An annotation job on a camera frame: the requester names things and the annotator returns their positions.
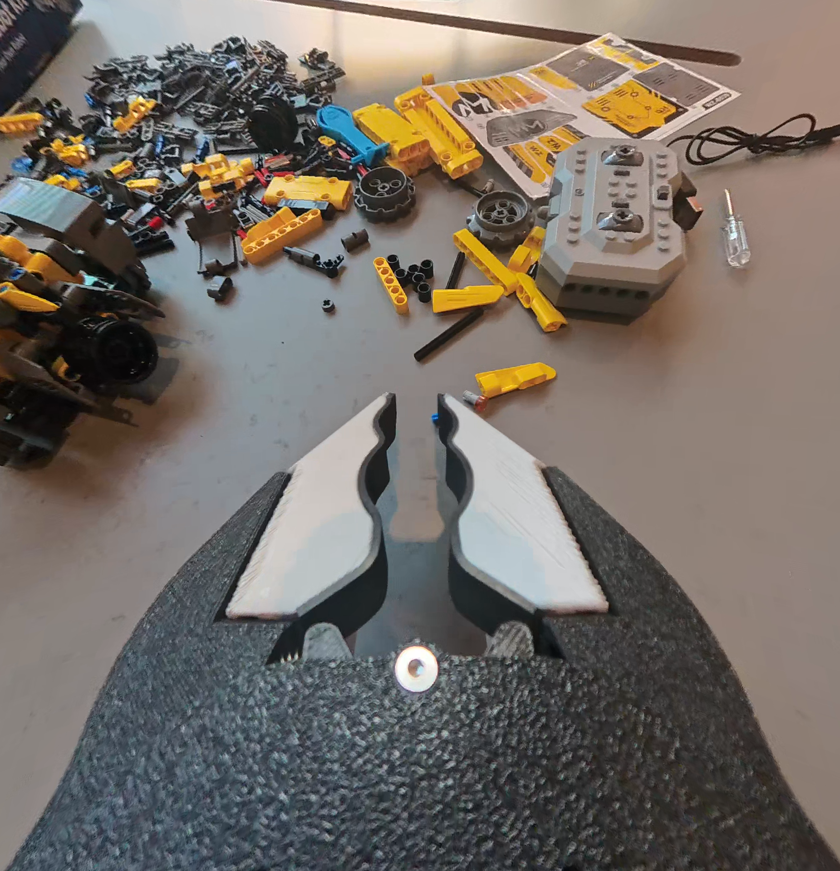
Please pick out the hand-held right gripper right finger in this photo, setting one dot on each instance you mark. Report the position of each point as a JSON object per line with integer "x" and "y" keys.
{"x": 529, "y": 537}

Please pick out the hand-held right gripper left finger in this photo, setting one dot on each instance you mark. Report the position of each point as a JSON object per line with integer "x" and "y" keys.
{"x": 311, "y": 537}

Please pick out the blue brick separator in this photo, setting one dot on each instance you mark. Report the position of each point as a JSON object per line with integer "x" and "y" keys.
{"x": 341, "y": 126}

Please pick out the yellow curved brick piece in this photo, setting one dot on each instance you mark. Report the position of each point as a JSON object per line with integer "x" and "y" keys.
{"x": 222, "y": 185}
{"x": 212, "y": 164}
{"x": 18, "y": 122}

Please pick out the grey desk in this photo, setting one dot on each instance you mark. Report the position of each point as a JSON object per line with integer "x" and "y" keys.
{"x": 733, "y": 20}
{"x": 665, "y": 442}

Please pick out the small grey orange pin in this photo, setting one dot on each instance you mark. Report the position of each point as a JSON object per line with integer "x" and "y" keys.
{"x": 475, "y": 399}

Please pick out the yellow fairing panel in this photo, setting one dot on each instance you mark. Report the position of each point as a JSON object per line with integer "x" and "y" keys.
{"x": 467, "y": 299}
{"x": 515, "y": 378}

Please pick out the long black axle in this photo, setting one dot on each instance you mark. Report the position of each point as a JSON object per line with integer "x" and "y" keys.
{"x": 447, "y": 337}

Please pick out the yellow short beam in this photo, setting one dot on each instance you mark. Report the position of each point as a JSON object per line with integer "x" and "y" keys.
{"x": 539, "y": 303}

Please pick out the yellow five-hole beam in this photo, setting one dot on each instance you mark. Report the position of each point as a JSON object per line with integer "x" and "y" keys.
{"x": 391, "y": 284}

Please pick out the small dark grey connector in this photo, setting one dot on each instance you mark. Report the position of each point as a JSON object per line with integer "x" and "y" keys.
{"x": 219, "y": 287}

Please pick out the yellow toy brick vehicle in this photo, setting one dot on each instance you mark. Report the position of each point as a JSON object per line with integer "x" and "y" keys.
{"x": 113, "y": 347}

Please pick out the short black axle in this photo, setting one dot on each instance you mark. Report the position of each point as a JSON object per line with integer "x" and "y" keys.
{"x": 454, "y": 271}

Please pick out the black grey axle connector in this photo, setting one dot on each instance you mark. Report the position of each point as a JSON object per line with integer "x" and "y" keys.
{"x": 311, "y": 258}

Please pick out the yellow long beam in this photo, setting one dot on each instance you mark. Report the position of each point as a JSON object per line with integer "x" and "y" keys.
{"x": 484, "y": 258}

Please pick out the yellow angled beam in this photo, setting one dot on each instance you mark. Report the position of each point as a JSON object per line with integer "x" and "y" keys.
{"x": 525, "y": 252}

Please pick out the black pin connector cluster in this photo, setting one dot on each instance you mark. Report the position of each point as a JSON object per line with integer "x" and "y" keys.
{"x": 420, "y": 272}

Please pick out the dark grey pin connector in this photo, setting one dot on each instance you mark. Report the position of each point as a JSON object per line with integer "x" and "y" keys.
{"x": 355, "y": 239}

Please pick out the yellow thick beam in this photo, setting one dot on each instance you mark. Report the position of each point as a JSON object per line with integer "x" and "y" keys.
{"x": 280, "y": 235}

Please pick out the grey brick motor block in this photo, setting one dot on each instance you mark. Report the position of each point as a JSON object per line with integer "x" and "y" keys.
{"x": 610, "y": 224}

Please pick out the grey wheel hub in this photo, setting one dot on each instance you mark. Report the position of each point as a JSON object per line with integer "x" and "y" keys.
{"x": 386, "y": 192}
{"x": 501, "y": 214}

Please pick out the grey curved panel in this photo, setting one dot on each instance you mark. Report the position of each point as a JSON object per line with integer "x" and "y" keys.
{"x": 212, "y": 228}

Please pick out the yellow wide panel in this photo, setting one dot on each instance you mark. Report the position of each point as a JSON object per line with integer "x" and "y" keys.
{"x": 304, "y": 189}

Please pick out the yellow long panel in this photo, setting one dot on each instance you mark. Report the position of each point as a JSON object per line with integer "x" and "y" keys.
{"x": 392, "y": 129}

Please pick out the black wheel rim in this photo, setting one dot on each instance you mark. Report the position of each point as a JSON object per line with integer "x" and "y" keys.
{"x": 273, "y": 122}

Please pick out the yellow grey sticker sheet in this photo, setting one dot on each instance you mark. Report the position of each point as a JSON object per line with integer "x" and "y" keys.
{"x": 631, "y": 102}

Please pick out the pile of loose brick pieces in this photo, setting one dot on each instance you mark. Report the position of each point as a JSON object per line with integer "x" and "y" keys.
{"x": 188, "y": 75}

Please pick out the blue cardboard box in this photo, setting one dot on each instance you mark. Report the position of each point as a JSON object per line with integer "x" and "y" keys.
{"x": 18, "y": 68}

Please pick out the yellow large frame panel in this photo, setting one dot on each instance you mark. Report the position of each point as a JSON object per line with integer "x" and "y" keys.
{"x": 447, "y": 143}

